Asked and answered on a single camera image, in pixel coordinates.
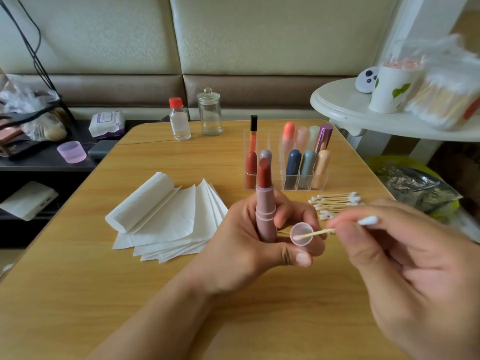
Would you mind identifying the person's right hand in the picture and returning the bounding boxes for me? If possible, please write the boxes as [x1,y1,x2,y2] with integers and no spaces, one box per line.
[327,204,480,360]

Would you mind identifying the white round side table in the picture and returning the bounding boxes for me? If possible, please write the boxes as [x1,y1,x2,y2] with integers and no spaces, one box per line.
[310,78,480,143]

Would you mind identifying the crumpled clear plastic bag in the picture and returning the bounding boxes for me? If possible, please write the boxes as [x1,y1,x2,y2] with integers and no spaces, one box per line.
[0,74,69,142]

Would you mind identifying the yellow-green bin with bag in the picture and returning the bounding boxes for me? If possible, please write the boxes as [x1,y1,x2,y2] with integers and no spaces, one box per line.
[367,155,462,218]

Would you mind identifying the white tissue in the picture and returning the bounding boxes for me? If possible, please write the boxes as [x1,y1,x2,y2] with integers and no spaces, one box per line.
[105,172,176,234]

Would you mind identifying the clear bottle red cap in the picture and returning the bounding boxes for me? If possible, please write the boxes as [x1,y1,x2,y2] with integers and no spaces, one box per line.
[168,97,192,141]

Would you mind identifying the clear acrylic lipstick organizer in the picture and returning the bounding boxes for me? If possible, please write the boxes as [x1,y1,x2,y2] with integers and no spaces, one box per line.
[249,115,334,191]

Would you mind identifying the red lipstick dusty pink tube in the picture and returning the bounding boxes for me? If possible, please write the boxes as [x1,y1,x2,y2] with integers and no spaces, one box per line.
[255,158,278,243]

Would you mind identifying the black low shelf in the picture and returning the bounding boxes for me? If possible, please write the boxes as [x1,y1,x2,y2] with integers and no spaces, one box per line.
[0,119,162,248]

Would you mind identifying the black cables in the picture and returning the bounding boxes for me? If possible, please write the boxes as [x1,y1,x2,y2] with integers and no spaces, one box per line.
[0,0,61,102]

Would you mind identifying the stack of white tissues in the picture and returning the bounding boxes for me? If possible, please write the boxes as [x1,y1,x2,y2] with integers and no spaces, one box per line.
[105,172,229,264]

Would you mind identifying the white power bank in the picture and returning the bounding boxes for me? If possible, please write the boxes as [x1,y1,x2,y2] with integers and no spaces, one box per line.
[0,181,59,222]

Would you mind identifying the white mug green leaf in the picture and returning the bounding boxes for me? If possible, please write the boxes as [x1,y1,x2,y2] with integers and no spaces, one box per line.
[369,59,425,114]

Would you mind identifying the wet wipes pack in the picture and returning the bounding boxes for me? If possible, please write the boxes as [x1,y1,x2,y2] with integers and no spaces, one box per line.
[88,110,126,140]

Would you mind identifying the glass jar with lid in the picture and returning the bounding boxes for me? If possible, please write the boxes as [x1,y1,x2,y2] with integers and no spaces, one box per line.
[196,87,224,137]

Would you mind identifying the pile of cotton swabs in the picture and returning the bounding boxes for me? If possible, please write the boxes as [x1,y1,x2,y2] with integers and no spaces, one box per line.
[308,191,365,221]

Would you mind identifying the person's left forearm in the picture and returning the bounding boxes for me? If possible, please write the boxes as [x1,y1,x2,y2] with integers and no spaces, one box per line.
[86,277,230,360]

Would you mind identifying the person's left hand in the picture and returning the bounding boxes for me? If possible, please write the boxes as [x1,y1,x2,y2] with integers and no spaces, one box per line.
[191,189,327,297]

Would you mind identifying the pink tray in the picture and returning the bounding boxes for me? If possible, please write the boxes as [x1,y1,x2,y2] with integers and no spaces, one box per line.
[0,123,24,158]

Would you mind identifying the dusty pink lipstick cap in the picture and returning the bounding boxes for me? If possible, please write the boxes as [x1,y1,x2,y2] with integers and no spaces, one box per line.
[290,221,315,246]

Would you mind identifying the small purple plastic cup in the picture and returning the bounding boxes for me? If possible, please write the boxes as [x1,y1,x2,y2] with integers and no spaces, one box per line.
[57,140,88,164]

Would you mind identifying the thin wooden cotton swab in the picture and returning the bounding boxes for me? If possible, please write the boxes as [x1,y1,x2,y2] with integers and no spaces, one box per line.
[277,215,381,239]

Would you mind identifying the beige padded backrest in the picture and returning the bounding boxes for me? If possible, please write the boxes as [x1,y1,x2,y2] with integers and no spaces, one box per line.
[0,0,402,121]

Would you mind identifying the white panda figure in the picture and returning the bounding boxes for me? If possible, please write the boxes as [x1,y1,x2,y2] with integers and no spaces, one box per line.
[354,66,379,95]

